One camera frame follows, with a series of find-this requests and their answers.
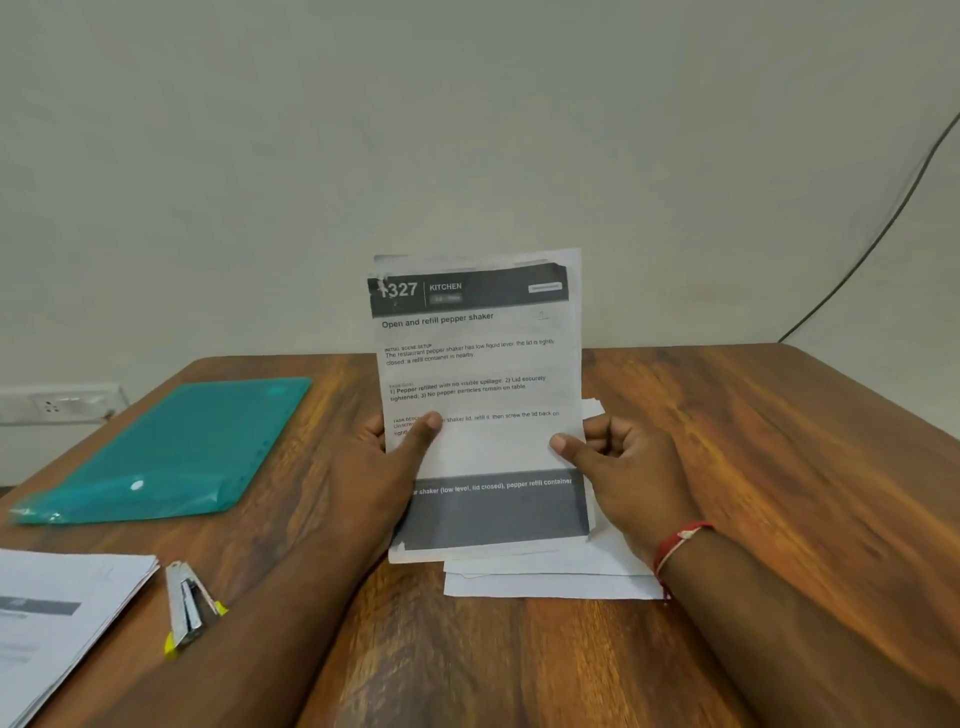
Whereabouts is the person's right forearm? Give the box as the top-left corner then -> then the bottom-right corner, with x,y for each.
658,528 -> 960,728

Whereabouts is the stack of white papers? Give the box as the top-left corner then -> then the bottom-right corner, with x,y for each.
441,397 -> 666,602

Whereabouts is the pile of printed paper sheets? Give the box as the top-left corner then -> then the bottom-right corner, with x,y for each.
0,548 -> 161,728

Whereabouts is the person's left hand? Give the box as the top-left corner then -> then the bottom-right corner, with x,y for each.
311,411 -> 444,561

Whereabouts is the person's left forearm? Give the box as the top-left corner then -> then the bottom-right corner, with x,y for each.
33,517 -> 393,728

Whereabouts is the black cable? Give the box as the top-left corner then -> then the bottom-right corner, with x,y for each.
777,111 -> 960,345

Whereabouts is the person's right hand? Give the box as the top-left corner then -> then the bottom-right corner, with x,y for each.
549,413 -> 711,562

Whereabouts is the white wall socket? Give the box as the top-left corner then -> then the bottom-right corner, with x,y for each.
0,383 -> 125,427

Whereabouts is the printed white paper sheet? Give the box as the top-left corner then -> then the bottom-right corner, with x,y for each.
366,247 -> 598,566

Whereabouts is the silver yellow stapler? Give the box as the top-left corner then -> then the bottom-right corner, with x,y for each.
162,560 -> 229,655

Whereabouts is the teal plastic folder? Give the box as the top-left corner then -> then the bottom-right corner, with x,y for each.
9,376 -> 314,527

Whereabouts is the red thread bracelet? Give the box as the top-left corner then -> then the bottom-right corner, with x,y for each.
651,520 -> 716,603

